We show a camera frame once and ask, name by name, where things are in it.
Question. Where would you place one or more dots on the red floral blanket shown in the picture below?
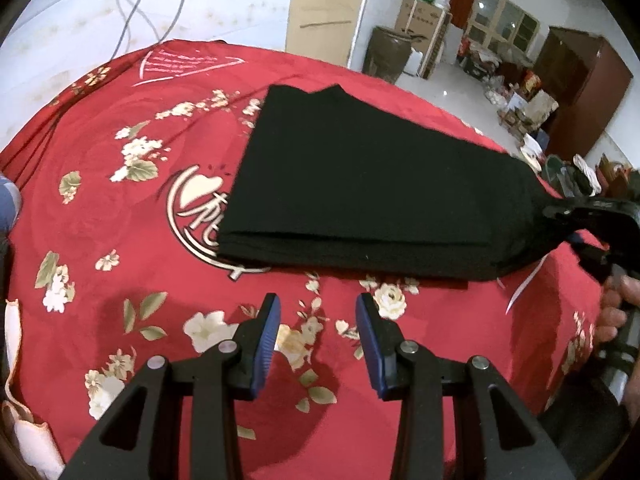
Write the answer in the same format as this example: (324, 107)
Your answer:
(125, 220)

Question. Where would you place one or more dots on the white hat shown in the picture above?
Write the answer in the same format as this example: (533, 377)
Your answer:
(531, 152)

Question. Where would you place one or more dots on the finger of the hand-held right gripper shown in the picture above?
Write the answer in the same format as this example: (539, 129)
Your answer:
(595, 210)
(592, 247)

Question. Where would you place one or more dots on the tan wooden board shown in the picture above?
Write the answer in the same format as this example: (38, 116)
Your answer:
(320, 15)

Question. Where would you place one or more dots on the person's blue socked foot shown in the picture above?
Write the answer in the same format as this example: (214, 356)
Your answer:
(7, 205)

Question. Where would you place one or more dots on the brown wooden furniture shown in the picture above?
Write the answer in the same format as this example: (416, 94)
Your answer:
(620, 180)

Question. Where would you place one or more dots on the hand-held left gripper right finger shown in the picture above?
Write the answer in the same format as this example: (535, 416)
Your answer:
(372, 345)

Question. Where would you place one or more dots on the person's right hand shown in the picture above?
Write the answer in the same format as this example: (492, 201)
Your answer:
(612, 317)

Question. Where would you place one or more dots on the red curtain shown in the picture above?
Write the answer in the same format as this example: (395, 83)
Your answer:
(462, 2)

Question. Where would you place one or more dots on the dark cloth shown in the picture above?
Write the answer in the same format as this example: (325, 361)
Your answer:
(585, 435)

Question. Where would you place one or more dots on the white plastic jug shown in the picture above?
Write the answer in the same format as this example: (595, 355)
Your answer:
(412, 65)

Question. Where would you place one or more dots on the white and pink cloth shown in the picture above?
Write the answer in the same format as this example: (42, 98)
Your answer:
(25, 440)

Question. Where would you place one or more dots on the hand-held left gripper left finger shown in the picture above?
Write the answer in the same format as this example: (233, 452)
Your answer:
(262, 345)

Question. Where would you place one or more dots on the pile of household clutter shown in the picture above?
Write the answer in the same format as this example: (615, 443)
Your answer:
(520, 100)

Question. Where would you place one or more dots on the brown wooden wardrobe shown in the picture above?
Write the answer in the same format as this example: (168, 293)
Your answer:
(582, 85)

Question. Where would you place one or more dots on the cardboard box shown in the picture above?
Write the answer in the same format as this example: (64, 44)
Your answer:
(422, 22)

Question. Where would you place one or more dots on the pile of clothes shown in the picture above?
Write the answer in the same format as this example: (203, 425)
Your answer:
(575, 175)

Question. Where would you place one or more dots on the black pants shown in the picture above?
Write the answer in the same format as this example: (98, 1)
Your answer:
(375, 185)

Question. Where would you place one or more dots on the brown ceramic jar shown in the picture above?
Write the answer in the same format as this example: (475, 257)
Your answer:
(386, 57)

